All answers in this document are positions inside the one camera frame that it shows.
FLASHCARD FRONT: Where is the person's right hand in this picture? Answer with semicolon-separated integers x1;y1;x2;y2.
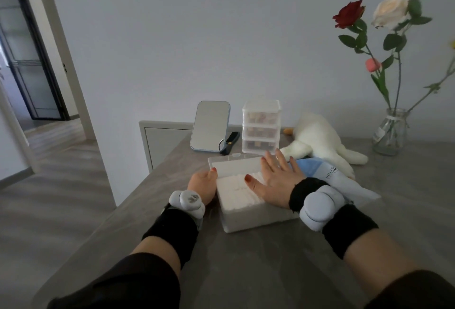
245;149;306;210

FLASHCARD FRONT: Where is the person's left hand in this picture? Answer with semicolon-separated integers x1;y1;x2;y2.
187;168;218;206

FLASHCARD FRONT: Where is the stack of white cotton pads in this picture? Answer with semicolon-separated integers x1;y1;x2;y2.
216;172;281;213

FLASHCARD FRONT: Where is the clear plastic storage box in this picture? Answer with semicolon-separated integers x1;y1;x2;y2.
208;154;300;234

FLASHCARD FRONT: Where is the person's left forearm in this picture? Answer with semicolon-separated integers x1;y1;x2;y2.
131;206;200;278

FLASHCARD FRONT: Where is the person's right forearm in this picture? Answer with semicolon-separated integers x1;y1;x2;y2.
322;204;429;299

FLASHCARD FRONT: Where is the grey left wrist tracker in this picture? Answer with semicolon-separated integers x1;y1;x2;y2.
168;190;206;230

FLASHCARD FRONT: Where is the grey wrist tracker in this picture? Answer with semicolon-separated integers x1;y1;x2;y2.
168;190;206;230
299;185;347;232

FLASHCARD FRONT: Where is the clear plastic drawer organizer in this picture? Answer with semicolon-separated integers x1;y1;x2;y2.
242;99;282;155

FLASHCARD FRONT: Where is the white plush toy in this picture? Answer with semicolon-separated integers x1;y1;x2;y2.
279;113;369;180

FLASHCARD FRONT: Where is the blue framed standing mirror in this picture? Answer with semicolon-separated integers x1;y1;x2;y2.
189;100;231;153

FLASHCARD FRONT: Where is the blue and white packet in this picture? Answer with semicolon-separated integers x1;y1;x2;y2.
294;158;382;210

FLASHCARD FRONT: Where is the grey right wrist tracker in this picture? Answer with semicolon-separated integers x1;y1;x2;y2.
299;185;347;232

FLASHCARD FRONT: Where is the black left wristband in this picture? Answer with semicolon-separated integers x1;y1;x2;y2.
142;207;200;269

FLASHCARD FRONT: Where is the black wristband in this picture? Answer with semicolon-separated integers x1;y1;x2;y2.
288;177;379;260
142;207;200;269

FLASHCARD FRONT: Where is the black right wristband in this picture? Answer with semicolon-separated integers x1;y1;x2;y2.
288;177;379;260

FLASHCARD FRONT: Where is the glass vase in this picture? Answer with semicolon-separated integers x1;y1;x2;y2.
372;108;410;157

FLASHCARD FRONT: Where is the black left sleeve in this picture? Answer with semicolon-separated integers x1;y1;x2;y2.
47;252;181;309

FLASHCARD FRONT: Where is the black sleeve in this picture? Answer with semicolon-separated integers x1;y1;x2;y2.
364;270;455;309
47;252;181;309

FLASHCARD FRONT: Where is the red rose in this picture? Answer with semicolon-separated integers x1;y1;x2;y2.
332;0;392;111

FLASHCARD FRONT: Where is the yellow flower stem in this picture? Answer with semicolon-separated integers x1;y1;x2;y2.
406;40;455;114

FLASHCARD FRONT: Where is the white rose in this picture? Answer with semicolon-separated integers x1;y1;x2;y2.
371;0;433;112

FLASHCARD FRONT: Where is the black right sleeve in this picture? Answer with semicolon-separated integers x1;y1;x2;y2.
364;270;455;309

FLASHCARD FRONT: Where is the black framed glass door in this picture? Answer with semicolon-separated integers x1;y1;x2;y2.
0;0;70;122

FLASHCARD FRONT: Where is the black key fob with ring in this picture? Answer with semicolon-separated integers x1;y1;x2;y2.
219;131;241;156

